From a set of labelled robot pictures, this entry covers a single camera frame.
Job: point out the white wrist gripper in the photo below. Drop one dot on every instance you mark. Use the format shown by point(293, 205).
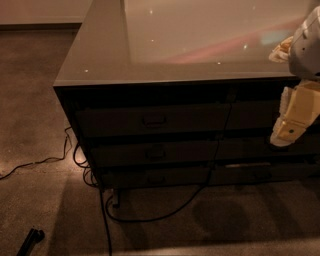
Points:
point(306, 50)

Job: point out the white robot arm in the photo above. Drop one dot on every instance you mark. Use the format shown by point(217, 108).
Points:
point(304, 55)

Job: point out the dark drawer cabinet glossy top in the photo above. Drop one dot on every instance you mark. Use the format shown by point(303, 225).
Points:
point(150, 53)

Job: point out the black tool on floor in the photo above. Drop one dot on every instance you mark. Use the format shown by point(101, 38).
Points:
point(34, 237)

